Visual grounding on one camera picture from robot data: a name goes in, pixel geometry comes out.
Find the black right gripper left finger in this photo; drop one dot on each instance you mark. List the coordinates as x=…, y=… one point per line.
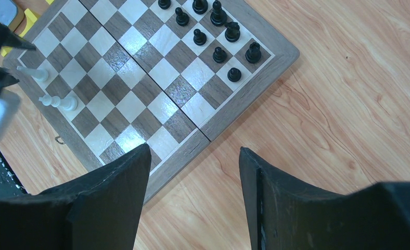
x=98, y=210

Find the gold tin with white pieces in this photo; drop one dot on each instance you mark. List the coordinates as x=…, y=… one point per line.
x=11, y=14

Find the wooden chess board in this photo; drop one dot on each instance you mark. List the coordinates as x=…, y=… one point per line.
x=97, y=52

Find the black chess pieces row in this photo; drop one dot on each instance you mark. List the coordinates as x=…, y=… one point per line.
x=188, y=45

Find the white chess king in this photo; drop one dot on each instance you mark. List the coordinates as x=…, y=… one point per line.
x=67, y=103

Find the white chess piece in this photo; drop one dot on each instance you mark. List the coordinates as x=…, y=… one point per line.
x=40, y=75

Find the yellow arch block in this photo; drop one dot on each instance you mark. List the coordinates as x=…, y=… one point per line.
x=24, y=21

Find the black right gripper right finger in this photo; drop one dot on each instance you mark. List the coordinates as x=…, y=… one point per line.
x=284, y=212

